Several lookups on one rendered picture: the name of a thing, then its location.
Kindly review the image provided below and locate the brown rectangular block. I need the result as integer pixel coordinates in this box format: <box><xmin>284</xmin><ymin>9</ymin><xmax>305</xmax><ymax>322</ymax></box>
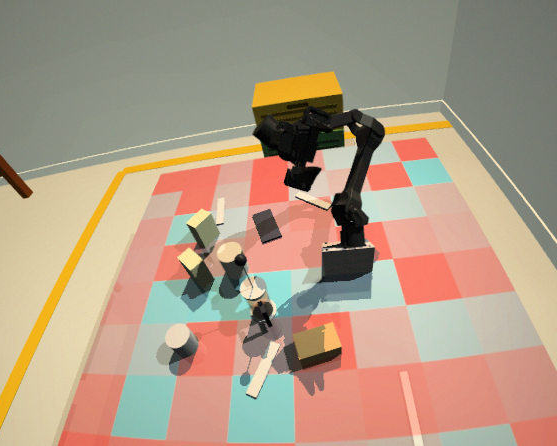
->
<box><xmin>293</xmin><ymin>322</ymin><xmax>342</xmax><ymax>366</ymax></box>

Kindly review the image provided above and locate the pale green rectangular block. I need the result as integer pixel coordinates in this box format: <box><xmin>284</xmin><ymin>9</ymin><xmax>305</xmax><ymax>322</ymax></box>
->
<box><xmin>186</xmin><ymin>208</ymin><xmax>220</xmax><ymax>248</ymax></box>
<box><xmin>177</xmin><ymin>248</ymin><xmax>214</xmax><ymax>289</ymax></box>

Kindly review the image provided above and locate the cream flat bar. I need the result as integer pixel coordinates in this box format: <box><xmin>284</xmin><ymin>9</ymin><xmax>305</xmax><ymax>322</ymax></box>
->
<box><xmin>295</xmin><ymin>192</ymin><xmax>331</xmax><ymax>210</ymax></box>
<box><xmin>246</xmin><ymin>341</ymin><xmax>280</xmax><ymax>398</ymax></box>
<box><xmin>216</xmin><ymin>197</ymin><xmax>225</xmax><ymax>225</ymax></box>

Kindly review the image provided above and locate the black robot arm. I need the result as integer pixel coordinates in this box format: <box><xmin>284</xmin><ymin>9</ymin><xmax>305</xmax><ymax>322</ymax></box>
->
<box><xmin>252</xmin><ymin>109</ymin><xmax>386</xmax><ymax>249</ymax></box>

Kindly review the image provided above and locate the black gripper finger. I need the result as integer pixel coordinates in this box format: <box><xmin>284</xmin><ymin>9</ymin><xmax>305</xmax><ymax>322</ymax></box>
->
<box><xmin>290</xmin><ymin>165</ymin><xmax>322</xmax><ymax>185</ymax></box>
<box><xmin>304</xmin><ymin>113</ymin><xmax>334</xmax><ymax>134</ymax></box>

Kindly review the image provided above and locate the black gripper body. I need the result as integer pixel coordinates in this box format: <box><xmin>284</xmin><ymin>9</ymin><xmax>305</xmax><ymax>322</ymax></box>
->
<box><xmin>284</xmin><ymin>106</ymin><xmax>332</xmax><ymax>192</ymax></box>

